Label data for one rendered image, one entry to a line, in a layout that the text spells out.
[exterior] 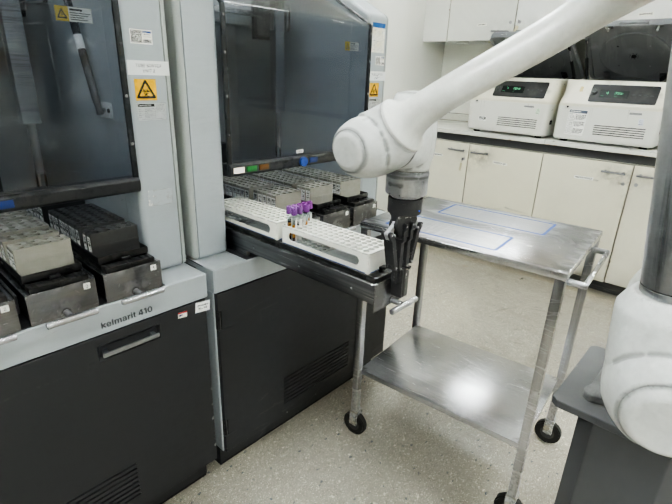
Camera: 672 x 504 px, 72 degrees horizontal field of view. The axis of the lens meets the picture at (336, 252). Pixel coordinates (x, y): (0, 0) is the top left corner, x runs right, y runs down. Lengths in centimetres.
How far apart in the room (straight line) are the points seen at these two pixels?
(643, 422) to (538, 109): 274
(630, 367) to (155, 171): 105
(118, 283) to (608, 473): 107
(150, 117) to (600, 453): 119
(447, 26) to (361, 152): 323
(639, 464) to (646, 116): 239
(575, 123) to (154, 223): 260
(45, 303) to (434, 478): 127
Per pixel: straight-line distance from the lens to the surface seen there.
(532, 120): 333
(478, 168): 349
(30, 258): 118
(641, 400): 71
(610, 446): 104
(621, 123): 320
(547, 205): 334
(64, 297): 114
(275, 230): 127
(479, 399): 164
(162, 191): 127
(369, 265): 106
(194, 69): 129
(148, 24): 124
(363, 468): 174
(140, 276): 119
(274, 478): 170
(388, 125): 79
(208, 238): 137
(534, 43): 85
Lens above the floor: 124
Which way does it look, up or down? 21 degrees down
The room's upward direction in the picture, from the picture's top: 2 degrees clockwise
